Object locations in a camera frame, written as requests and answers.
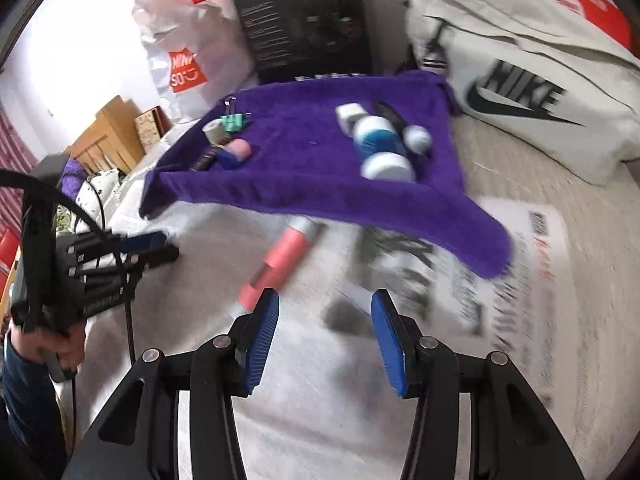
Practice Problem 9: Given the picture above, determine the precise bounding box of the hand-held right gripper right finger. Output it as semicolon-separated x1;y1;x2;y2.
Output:
370;287;586;480

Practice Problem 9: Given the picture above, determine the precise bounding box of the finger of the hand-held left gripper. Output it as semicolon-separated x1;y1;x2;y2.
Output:
65;231;168;266
70;246;180;317

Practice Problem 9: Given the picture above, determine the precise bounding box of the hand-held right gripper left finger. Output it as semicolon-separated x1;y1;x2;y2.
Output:
62;287;281;480

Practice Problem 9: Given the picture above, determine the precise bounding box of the pink pen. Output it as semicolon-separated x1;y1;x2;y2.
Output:
237;217;321;308

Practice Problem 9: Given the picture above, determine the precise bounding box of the black and gold tube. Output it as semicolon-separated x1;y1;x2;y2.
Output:
189;144;226;173

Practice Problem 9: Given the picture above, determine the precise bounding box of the white tape roll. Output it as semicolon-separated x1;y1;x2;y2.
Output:
201;119;228;147

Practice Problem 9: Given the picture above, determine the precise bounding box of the pink and blue roll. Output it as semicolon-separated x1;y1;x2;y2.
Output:
216;139;253;171

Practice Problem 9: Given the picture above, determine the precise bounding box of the teal binder clip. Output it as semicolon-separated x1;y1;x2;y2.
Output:
220;97;253;133

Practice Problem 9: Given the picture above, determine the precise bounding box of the blue and white bottle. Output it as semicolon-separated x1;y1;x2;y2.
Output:
352;116;418;183

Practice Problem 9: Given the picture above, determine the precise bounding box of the small white ball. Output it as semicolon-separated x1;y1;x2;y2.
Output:
402;125;432;153

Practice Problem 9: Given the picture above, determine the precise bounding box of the white block eraser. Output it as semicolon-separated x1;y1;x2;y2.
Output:
336;103;370;136

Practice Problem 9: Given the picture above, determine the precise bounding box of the black stick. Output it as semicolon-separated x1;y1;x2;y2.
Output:
372;101;408;133

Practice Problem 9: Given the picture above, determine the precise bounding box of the person's left forearm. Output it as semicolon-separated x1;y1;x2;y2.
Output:
0;332;68;480

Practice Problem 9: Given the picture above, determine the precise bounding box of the person's left hand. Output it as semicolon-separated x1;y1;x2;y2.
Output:
7;317;86;368

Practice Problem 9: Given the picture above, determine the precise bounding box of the floral cloth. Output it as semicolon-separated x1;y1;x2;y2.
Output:
52;167;123;233

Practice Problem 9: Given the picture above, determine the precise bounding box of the patterned box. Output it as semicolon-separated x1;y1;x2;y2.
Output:
134;106;173;153

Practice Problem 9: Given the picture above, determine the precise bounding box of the wooden furniture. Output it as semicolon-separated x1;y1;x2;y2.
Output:
65;95;143;173

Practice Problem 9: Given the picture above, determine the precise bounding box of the red striped cloth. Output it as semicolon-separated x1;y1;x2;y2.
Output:
0;105;38;181

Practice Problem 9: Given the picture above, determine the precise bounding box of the newspaper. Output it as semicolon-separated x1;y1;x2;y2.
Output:
320;195;571;411

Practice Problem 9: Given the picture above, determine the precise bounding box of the purple towel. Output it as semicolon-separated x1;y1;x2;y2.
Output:
139;70;513;280

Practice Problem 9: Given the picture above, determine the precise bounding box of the white shopping bag red label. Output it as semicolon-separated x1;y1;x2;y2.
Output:
132;0;261;121

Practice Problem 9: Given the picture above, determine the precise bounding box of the black headset box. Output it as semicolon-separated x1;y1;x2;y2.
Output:
232;0;373;85

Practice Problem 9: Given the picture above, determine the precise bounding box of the grey sling bag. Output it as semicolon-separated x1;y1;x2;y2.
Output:
404;0;640;186

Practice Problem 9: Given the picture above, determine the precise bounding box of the red paper bag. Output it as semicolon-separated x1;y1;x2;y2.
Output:
505;0;632;48

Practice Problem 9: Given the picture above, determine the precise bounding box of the black cable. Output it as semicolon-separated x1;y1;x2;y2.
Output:
0;170;136;461

